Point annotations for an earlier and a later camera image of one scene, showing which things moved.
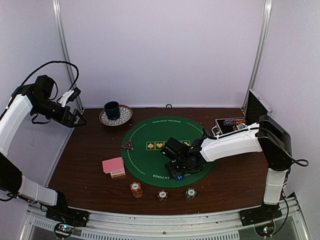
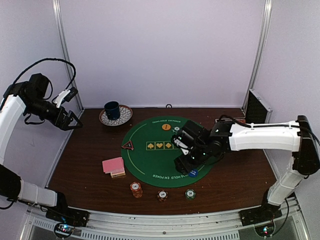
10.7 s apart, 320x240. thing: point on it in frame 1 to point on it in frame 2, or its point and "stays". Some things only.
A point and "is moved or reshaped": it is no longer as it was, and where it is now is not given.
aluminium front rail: x=294 y=224 stays
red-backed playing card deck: x=115 y=166 stays
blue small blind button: x=180 y=177 is moved or reshaped
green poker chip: x=190 y=193 stays
